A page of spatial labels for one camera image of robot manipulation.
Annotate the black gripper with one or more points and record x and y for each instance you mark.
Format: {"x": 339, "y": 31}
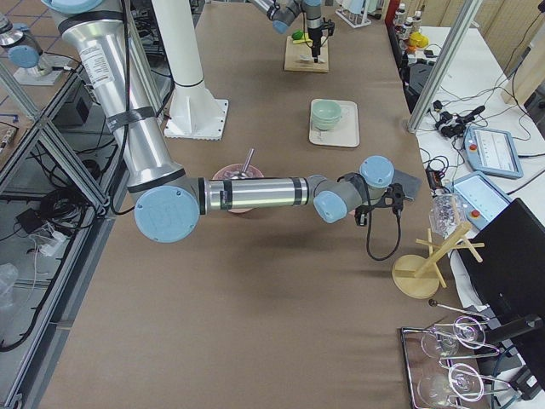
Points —
{"x": 360, "y": 217}
{"x": 314, "y": 37}

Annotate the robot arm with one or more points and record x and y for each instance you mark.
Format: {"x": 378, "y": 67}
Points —
{"x": 282, "y": 16}
{"x": 169, "y": 203}

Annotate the mint green bowl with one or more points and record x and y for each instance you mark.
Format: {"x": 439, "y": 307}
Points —
{"x": 325, "y": 114}

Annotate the pink bowl with ice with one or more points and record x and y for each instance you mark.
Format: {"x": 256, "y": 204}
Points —
{"x": 253, "y": 172}

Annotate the green lime toy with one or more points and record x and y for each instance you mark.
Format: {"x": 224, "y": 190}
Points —
{"x": 297, "y": 35}

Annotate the wooden cutting board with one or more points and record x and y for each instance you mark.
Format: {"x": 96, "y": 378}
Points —
{"x": 293, "y": 52}

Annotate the grey purple folded cloth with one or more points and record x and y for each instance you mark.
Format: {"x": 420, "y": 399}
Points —
{"x": 410, "y": 184}

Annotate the cream rabbit tray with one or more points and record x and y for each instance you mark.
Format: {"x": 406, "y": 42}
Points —
{"x": 344, "y": 134}

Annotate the wooden cup tree stand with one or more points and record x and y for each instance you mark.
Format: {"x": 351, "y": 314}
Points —
{"x": 419, "y": 277}

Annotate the clear glass cup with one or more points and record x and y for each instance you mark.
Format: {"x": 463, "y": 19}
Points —
{"x": 446, "y": 214}

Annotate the lower blue teach pendant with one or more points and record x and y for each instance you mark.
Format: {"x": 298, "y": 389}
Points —
{"x": 482, "y": 199}

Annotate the blue teach pendant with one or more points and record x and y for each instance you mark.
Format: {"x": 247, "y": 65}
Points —
{"x": 482, "y": 199}
{"x": 492, "y": 152}

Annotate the metal ice scoop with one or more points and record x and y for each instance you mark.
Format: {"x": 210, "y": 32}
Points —
{"x": 244, "y": 168}

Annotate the upper blue teach pendant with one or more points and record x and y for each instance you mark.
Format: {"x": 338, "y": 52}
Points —
{"x": 492, "y": 152}

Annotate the far wine glass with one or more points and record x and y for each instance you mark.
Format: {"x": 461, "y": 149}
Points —
{"x": 445, "y": 339}

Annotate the wine glass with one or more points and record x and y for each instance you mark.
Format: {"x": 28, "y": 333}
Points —
{"x": 445, "y": 339}
{"x": 460, "y": 384}

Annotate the black monitor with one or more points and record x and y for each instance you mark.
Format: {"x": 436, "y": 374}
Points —
{"x": 510, "y": 279}

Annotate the near wine glass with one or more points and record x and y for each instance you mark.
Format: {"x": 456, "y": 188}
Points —
{"x": 460, "y": 384}

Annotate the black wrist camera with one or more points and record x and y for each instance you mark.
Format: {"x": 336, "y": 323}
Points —
{"x": 394, "y": 198}

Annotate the white wire cup rack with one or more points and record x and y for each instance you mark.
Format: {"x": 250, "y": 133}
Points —
{"x": 355, "y": 12}

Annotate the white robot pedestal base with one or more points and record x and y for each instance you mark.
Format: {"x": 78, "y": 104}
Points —
{"x": 194, "y": 112}

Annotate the aluminium frame post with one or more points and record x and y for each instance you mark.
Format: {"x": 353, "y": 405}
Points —
{"x": 450, "y": 47}

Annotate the black wire glass rack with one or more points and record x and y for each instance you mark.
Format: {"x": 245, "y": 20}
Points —
{"x": 418, "y": 365}

